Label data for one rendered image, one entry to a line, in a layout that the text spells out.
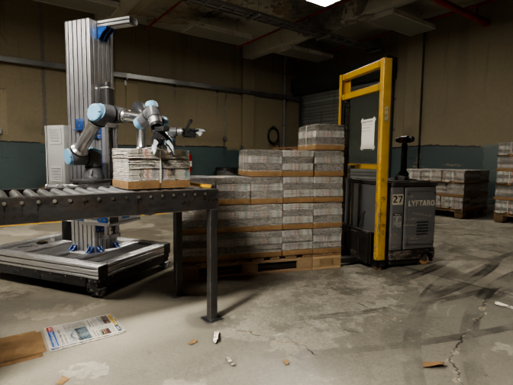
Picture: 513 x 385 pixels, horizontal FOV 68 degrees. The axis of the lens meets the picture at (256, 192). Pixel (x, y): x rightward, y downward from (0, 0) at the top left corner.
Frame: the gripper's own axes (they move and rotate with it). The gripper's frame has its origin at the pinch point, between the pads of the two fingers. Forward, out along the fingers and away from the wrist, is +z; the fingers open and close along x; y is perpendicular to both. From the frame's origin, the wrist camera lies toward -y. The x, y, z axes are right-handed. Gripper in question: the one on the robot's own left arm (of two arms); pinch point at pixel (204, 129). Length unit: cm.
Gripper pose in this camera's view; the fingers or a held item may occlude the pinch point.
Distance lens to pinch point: 345.3
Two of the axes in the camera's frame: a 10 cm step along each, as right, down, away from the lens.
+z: 10.0, 0.1, 0.7
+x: 0.6, 2.2, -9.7
